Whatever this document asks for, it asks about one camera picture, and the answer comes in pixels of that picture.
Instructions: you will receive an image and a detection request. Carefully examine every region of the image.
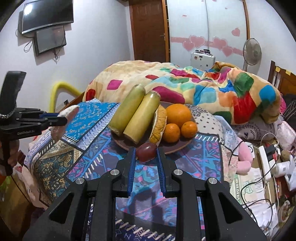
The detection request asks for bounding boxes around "small wall monitor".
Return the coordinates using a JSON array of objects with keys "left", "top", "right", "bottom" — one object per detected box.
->
[{"left": 34, "top": 26, "right": 67, "bottom": 56}]

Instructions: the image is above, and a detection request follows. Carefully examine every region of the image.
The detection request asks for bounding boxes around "small mandarin orange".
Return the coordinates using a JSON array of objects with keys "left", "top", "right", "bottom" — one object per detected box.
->
[
  {"left": 181, "top": 121, "right": 198, "bottom": 138},
  {"left": 163, "top": 123, "right": 181, "bottom": 143}
]

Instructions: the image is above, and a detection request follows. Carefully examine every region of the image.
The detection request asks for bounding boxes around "colourful patchwork fleece blanket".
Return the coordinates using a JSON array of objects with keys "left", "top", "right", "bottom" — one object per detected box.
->
[{"left": 83, "top": 60, "right": 281, "bottom": 125}]

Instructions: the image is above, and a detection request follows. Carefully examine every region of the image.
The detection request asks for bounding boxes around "white standing fan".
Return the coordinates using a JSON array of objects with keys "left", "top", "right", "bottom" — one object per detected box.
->
[{"left": 243, "top": 38, "right": 262, "bottom": 71}]

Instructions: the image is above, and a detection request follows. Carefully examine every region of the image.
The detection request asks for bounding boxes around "pink plush toy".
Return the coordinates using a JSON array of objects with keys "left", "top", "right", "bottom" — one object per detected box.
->
[{"left": 236, "top": 141, "right": 253, "bottom": 174}]

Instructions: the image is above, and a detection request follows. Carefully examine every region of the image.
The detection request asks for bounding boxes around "person's left hand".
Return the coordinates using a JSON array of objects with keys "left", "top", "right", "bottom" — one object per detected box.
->
[{"left": 8, "top": 140, "right": 22, "bottom": 168}]

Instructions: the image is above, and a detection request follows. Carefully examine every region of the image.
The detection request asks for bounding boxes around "brown wooden door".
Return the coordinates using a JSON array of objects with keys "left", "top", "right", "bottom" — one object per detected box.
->
[{"left": 128, "top": 1, "right": 170, "bottom": 63}]

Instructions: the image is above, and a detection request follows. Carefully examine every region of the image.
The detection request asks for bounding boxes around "dark red plum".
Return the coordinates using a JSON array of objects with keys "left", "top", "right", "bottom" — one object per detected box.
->
[{"left": 136, "top": 142, "right": 157, "bottom": 163}]

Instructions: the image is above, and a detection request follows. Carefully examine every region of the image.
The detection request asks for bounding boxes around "white frosted wardrobe door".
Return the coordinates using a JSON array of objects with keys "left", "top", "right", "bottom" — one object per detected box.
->
[{"left": 167, "top": 0, "right": 247, "bottom": 68}]

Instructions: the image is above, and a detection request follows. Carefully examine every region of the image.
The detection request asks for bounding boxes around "dark purple round plate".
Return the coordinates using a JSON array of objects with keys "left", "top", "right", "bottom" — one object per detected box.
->
[{"left": 111, "top": 101, "right": 195, "bottom": 154}]

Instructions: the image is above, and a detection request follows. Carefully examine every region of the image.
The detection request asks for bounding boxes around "black wall television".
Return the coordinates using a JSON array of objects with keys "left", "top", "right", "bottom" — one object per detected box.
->
[{"left": 19, "top": 0, "right": 74, "bottom": 34}]

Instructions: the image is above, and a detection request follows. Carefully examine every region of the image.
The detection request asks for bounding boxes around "yellow foam tube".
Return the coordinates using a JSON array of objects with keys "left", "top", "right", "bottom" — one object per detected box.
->
[{"left": 49, "top": 81, "right": 82, "bottom": 113}]

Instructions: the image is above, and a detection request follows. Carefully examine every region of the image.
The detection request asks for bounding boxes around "wooden bed headboard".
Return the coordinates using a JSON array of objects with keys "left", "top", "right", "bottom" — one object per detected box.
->
[{"left": 267, "top": 60, "right": 296, "bottom": 95}]

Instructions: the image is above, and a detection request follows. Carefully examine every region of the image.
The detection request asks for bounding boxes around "large orange on plate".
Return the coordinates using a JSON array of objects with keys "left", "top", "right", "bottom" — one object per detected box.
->
[{"left": 166, "top": 104, "right": 192, "bottom": 128}]

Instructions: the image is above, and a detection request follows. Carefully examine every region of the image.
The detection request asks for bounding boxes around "white power strip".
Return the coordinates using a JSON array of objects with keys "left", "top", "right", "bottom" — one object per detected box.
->
[{"left": 258, "top": 146, "right": 271, "bottom": 183}]

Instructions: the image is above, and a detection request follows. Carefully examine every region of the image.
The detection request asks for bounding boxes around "white appliance box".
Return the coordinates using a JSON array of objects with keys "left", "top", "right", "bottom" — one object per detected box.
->
[{"left": 190, "top": 49, "right": 216, "bottom": 71}]

